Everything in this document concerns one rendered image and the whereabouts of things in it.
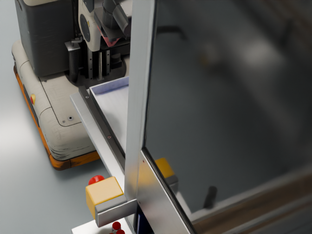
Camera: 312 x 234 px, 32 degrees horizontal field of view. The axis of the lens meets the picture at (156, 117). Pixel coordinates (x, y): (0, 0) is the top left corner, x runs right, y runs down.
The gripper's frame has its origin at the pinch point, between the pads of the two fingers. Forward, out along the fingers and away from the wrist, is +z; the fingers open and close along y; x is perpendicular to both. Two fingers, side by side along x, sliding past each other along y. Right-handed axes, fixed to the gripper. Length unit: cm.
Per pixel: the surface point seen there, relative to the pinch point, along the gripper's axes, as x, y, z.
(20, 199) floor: -27, -14, 112
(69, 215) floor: -11, 2, 109
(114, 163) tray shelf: -8.7, 25.6, 15.9
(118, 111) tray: -0.5, 10.0, 18.2
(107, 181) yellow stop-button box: -16.6, 36.0, -1.2
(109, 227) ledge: -17.4, 41.6, 13.2
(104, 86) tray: -1.1, 1.5, 17.2
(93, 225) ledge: -20.7, 39.7, 13.6
